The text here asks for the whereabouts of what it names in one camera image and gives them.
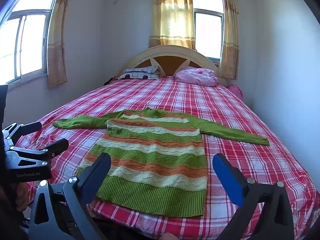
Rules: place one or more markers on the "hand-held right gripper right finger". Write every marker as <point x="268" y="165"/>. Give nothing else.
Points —
<point x="226" y="177"/>

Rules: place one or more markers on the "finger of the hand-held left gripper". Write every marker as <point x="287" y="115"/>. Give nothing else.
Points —
<point x="27" y="128"/>
<point x="52" y="147"/>

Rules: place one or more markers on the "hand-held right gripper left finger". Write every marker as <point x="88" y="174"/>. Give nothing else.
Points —
<point x="100" y="171"/>

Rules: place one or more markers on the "green orange striped knit sweater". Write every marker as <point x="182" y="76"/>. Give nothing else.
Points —
<point x="155" y="155"/>

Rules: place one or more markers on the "person's left hand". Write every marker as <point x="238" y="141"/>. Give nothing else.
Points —
<point x="20" y="195"/>

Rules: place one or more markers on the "bed with red plaid sheet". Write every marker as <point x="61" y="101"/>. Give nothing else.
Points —
<point x="225" y="105"/>

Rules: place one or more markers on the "large sliding window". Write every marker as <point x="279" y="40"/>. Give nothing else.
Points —
<point x="27" y="42"/>

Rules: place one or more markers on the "pink cloth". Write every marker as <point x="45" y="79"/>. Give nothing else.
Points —
<point x="236" y="91"/>

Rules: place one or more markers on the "dark cloth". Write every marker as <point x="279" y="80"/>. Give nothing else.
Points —
<point x="110" y="81"/>

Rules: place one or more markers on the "yellow curtain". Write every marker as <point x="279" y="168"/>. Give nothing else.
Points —
<point x="172" y="17"/>
<point x="57" y="42"/>
<point x="230" y="35"/>

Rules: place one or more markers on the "pink quilt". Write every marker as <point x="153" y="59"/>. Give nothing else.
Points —
<point x="196" y="76"/>

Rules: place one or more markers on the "cream wooden headboard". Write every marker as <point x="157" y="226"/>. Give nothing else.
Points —
<point x="160" y="55"/>

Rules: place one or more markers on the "small window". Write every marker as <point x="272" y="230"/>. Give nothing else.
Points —
<point x="208" y="35"/>

